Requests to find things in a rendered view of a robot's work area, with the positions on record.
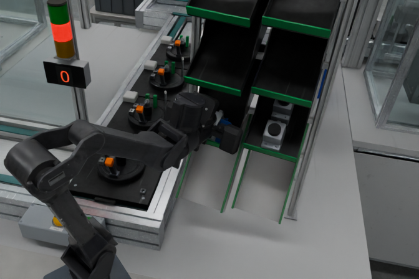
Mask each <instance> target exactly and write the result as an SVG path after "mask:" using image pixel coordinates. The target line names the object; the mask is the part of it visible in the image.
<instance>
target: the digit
mask: <svg viewBox="0 0 419 279"><path fill-rule="evenodd" d="M55 69H56V73H57V79H58V83H61V84H66V85H74V83H73V78H72V71H71V68H70V67H62V66H58V65H55Z"/></svg>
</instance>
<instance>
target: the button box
mask: <svg viewBox="0 0 419 279"><path fill-rule="evenodd" d="M85 215H86V217H92V215H87V214H85ZM53 217H54V214H53V213H52V212H51V210H50V209H49V208H48V207H46V206H40V205H37V204H31V205H30V207H29V208H28V210H27V211H26V213H25V214H24V215H23V217H22V218H21V219H20V221H19V222H18V225H19V228H20V230H21V234H22V236H23V237H25V238H29V239H34V240H40V241H44V242H49V243H53V244H58V245H64V246H68V245H69V241H68V236H69V235H68V232H67V231H66V230H65V229H64V227H63V226H57V225H55V224H54V221H53ZM93 217H94V218H95V219H96V220H97V221H98V222H100V223H101V224H102V225H103V226H104V227H105V228H106V225H105V219H104V218H102V217H96V216H93Z"/></svg>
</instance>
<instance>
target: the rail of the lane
mask: <svg viewBox="0 0 419 279"><path fill-rule="evenodd" d="M74 199H75V200H76V201H77V203H78V205H79V206H80V208H81V209H82V210H83V212H84V214H87V215H92V216H96V217H102V218H104V219H105V225H106V229H107V230H108V231H109V232H110V233H111V234H112V237H113V239H114V241H116V242H118V243H122V244H127V245H133V246H137V247H143V248H148V249H152V250H157V251H160V249H161V245H162V243H163V239H164V215H161V214H155V213H151V212H145V211H141V210H135V209H129V208H126V207H120V206H116V201H113V200H109V199H102V198H99V197H95V199H94V201H88V200H84V199H78V198H74ZM31 204H37V205H40V206H46V204H45V203H43V202H41V201H40V200H39V199H37V198H35V197H34V196H33V195H31V194H30V193H29V192H28V191H27V190H26V189H25V188H24V187H17V186H12V185H8V184H2V183H0V218H1V219H7V220H12V221H16V222H19V221H20V219H21V218H22V217H23V215H24V214H25V213H26V211H27V210H28V208H29V207H30V205H31ZM46 207H47V206H46Z"/></svg>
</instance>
